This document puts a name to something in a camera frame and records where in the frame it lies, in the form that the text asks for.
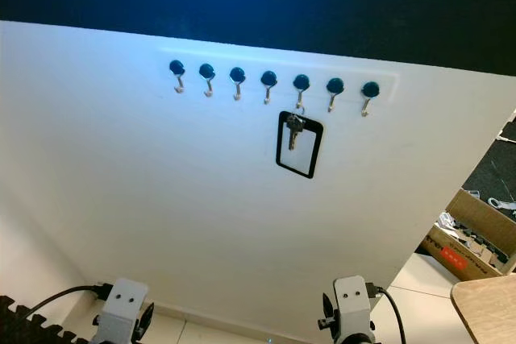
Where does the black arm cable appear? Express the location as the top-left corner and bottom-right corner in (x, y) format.
(31, 283), (115, 322)
(368, 283), (407, 344)

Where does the black framed badge holder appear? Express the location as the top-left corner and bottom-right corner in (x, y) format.
(276, 110), (325, 180)

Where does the black foam floor mat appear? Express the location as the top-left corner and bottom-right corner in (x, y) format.
(0, 295), (91, 344)

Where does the pale cable bundle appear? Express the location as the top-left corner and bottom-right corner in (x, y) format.
(486, 193), (516, 214)

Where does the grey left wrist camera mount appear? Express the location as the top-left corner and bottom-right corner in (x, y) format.
(90, 278), (151, 344)

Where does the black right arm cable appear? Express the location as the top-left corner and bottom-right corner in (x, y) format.
(368, 283), (407, 344)

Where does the white hook rail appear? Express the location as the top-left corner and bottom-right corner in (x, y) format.
(165, 48), (402, 110)

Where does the blue capped metal hook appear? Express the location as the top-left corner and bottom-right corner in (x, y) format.
(326, 77), (345, 113)
(360, 81), (381, 118)
(169, 60), (186, 94)
(198, 63), (216, 98)
(292, 73), (311, 110)
(229, 67), (247, 102)
(260, 70), (278, 106)

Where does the black carpet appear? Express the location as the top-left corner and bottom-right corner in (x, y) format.
(458, 112), (516, 220)

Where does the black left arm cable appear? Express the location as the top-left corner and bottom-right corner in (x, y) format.
(31, 283), (115, 322)

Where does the cardboard box with red label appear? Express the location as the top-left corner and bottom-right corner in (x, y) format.
(419, 189), (516, 283)

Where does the wooden table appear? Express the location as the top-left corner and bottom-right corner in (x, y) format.
(450, 275), (516, 344)

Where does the brass key on ring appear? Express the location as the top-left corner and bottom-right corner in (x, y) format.
(286, 106), (306, 152)

